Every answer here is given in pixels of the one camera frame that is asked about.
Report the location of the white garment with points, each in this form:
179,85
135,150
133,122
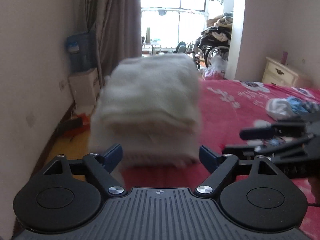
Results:
279,109

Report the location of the wheelchair with piled clothes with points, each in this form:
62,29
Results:
214,41

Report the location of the white small cabinet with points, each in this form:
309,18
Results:
85,88

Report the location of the cream fluffy blanket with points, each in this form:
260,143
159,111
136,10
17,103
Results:
150,107

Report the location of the cream wooden nightstand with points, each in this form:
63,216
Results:
278,74

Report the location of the plaid shirt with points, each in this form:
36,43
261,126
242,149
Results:
311,107

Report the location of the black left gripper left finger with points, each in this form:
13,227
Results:
66,194

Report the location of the brown curtain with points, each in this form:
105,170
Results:
117,28

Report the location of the blue water jug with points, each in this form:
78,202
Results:
81,49

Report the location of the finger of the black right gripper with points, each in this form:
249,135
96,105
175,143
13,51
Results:
265,132
249,152

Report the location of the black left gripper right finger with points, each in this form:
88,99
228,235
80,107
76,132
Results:
254,194

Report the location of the light blue garment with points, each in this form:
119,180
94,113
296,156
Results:
297,105

